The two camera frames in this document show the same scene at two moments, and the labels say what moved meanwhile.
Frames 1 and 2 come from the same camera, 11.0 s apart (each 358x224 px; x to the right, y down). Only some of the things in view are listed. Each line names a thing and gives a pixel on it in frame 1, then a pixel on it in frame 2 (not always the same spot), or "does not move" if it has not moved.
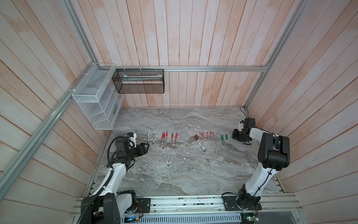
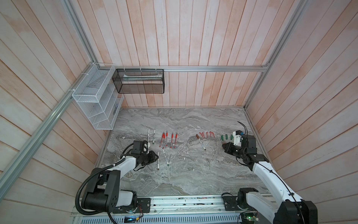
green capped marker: x=165 y=157 does not move
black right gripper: x=234 y=135 to x=227 y=149
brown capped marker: x=197 y=136 does not move
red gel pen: x=172 y=136 does not move
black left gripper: x=141 y=149 to x=152 y=158
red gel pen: x=176 y=136 does not move
